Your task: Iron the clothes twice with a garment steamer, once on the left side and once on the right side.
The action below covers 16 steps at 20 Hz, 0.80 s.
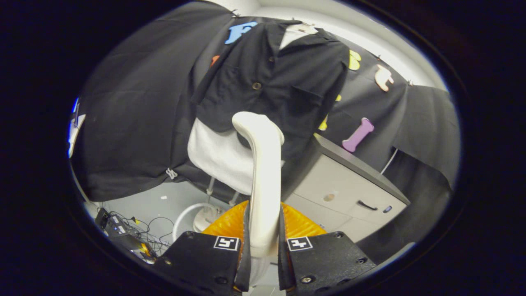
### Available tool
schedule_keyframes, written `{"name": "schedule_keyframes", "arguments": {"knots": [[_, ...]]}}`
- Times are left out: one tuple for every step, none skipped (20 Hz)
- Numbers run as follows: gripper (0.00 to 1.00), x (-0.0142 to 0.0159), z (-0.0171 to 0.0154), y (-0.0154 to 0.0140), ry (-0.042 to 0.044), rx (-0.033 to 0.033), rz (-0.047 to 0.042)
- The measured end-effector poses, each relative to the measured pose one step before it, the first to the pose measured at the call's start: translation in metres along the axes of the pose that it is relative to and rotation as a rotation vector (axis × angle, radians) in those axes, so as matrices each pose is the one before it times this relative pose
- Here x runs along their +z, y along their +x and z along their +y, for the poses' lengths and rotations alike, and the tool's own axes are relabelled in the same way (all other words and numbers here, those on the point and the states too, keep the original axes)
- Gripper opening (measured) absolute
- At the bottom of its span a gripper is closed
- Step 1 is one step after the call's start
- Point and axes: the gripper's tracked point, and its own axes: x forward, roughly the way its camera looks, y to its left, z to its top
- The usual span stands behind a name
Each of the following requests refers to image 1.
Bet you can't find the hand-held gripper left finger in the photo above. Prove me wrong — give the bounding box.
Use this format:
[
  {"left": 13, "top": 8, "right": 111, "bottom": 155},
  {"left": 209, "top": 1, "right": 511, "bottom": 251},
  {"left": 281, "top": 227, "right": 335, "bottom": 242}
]
[{"left": 153, "top": 201, "right": 252, "bottom": 294}]

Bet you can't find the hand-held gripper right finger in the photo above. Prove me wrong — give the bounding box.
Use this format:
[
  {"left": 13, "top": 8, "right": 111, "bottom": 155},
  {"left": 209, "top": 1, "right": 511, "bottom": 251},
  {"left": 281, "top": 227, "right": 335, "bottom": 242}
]
[{"left": 279, "top": 201, "right": 376, "bottom": 294}]

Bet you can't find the white garment steamer base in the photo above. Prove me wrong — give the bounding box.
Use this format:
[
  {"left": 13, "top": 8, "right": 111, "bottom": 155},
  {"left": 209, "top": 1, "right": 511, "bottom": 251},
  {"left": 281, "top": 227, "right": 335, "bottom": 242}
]
[{"left": 192, "top": 177, "right": 241, "bottom": 233}]

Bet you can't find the white garment steamer head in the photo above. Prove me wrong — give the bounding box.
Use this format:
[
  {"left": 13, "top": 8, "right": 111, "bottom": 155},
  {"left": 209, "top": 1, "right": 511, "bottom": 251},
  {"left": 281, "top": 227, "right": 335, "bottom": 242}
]
[{"left": 232, "top": 111, "right": 285, "bottom": 259}]

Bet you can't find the black suit jacket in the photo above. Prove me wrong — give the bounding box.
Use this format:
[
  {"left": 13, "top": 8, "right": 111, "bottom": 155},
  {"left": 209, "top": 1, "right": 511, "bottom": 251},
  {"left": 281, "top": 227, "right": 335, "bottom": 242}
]
[{"left": 190, "top": 20, "right": 351, "bottom": 165}]

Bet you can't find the cream clothes hanger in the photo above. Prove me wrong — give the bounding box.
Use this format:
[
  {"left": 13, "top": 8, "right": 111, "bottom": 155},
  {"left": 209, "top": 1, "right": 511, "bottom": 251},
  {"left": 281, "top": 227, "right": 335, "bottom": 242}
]
[{"left": 288, "top": 23, "right": 319, "bottom": 35}]

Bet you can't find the grey cabinet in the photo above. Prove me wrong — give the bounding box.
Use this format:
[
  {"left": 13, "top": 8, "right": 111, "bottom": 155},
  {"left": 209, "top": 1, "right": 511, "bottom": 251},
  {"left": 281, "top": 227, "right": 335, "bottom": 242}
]
[{"left": 284, "top": 134, "right": 411, "bottom": 243}]

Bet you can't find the black electronic device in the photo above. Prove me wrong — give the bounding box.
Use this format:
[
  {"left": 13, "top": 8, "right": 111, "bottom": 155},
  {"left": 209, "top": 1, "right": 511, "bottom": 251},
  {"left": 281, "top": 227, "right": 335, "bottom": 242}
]
[{"left": 95, "top": 208, "right": 159, "bottom": 264}]

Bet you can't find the black backdrop cloth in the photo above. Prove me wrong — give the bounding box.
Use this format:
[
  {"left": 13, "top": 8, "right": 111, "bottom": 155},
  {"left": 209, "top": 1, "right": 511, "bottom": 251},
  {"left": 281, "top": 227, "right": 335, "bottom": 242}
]
[{"left": 70, "top": 2, "right": 461, "bottom": 264}]

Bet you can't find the thin white wall cable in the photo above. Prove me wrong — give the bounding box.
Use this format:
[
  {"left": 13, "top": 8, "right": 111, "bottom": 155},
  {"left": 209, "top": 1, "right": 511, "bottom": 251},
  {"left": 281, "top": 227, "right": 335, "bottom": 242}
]
[{"left": 380, "top": 148, "right": 399, "bottom": 175}]

